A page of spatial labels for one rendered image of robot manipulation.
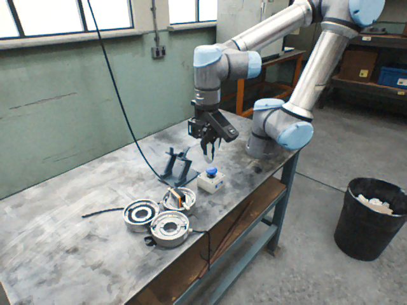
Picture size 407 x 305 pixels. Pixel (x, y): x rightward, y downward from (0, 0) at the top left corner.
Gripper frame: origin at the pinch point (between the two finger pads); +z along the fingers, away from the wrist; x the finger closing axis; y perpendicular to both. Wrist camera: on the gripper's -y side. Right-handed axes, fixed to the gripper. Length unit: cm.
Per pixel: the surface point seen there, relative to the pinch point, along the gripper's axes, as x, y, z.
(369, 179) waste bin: -107, -39, 49
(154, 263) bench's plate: 33.5, -9.7, 10.6
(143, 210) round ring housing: 25.1, 5.7, 8.1
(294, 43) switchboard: -354, 131, 12
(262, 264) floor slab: -39, -9, 91
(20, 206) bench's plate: 50, 39, 11
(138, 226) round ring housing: 30.3, 0.6, 7.4
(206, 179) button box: 2.7, -0.3, 6.2
